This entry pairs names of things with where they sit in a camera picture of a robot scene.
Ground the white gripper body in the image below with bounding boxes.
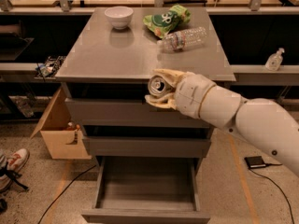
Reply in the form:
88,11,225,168
174,72,216,119

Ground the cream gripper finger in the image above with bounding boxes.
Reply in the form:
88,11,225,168
145,92,177,110
153,69,186,88

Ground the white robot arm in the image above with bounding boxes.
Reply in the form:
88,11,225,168
145,69,299,175

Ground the grey drawer cabinet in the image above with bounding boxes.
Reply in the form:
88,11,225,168
54,6,236,224

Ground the grey top drawer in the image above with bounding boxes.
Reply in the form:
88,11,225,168
63,82,211,128

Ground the grey drawer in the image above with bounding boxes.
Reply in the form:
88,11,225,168
63,82,211,128
83,126,211,158
82,157,210,224

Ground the grey middle drawer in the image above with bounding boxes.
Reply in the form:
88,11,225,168
83,126,211,158

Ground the grey bottom drawer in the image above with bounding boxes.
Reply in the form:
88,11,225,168
82,157,210,224

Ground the clear plastic water bottle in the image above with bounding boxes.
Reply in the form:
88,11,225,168
157,27,207,52

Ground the green chip bag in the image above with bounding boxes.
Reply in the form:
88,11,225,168
143,5,191,38

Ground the white ceramic bowl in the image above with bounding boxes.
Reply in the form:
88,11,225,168
105,6,134,30

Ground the black foot pedal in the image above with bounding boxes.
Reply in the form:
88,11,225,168
244,156,266,169

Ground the cardboard box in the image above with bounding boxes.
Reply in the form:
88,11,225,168
31,88,91,160

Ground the white red sneaker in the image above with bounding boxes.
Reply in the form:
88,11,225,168
0,148,30,194

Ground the black tripod leg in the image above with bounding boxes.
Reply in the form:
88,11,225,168
0,168,28,191

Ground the black pedal cable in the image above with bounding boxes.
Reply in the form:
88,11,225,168
249,161,297,224

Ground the black floor cable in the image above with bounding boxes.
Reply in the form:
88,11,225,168
36,164,98,224

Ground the grey metal shelf rail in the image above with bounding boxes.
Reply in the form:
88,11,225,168
0,63,299,86

